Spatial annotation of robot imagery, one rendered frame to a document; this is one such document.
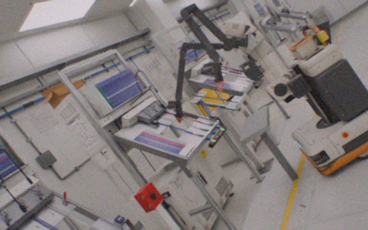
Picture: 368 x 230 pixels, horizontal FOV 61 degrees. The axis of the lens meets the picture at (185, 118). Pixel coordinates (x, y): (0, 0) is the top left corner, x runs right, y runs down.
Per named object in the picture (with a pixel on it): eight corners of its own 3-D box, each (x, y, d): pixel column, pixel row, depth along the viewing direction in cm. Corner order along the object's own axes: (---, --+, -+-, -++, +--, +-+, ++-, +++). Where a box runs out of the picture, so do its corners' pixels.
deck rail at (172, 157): (187, 164, 244) (188, 158, 241) (186, 165, 242) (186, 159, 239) (114, 139, 270) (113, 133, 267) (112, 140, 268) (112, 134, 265)
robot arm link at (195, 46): (179, 41, 265) (180, 41, 274) (179, 57, 267) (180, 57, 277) (232, 41, 260) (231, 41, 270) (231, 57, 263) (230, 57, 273)
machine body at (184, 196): (237, 189, 320) (202, 142, 314) (212, 239, 265) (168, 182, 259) (194, 206, 360) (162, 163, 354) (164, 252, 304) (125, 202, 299)
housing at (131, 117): (157, 110, 321) (157, 98, 314) (129, 132, 282) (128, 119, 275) (151, 108, 324) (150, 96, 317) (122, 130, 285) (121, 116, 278)
